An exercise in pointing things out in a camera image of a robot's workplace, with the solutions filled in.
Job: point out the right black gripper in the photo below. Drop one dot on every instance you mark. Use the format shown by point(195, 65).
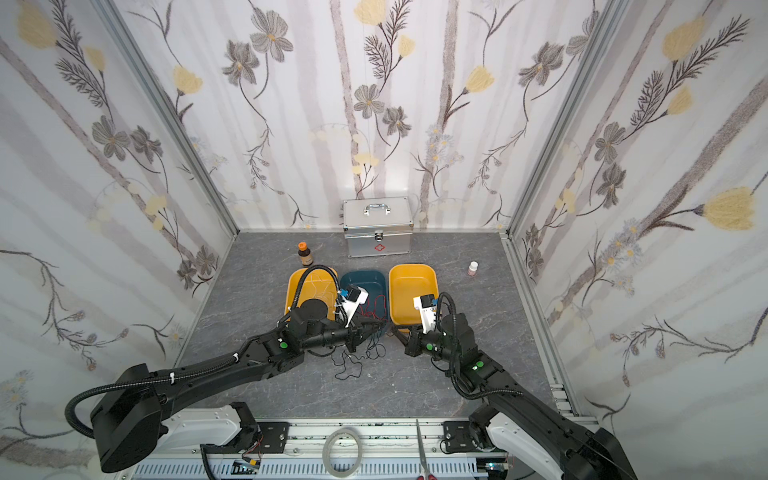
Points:
point(421, 342)

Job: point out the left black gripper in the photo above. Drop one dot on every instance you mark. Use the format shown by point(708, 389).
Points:
point(354, 336)

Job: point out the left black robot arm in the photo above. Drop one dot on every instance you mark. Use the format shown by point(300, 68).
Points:
point(126, 418)

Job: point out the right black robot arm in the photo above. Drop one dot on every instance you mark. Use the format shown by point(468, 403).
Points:
point(510, 418)

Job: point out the teal plastic bin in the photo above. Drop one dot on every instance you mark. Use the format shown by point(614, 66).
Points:
point(374, 282)

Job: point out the right yellow plastic bin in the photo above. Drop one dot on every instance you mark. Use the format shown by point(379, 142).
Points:
point(407, 282)

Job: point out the brown bottle orange cap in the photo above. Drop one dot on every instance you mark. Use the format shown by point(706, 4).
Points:
point(305, 254)

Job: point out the silver metal case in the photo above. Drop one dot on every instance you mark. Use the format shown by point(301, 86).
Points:
point(377, 227)

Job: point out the grey tape roll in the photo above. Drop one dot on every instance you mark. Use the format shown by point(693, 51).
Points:
point(342, 453)

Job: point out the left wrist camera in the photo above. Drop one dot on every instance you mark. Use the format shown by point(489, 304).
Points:
point(350, 299)

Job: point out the red handled scissors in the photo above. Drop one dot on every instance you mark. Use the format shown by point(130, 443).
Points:
point(425, 473)

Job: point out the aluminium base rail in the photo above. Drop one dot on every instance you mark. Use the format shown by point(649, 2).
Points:
point(387, 448)

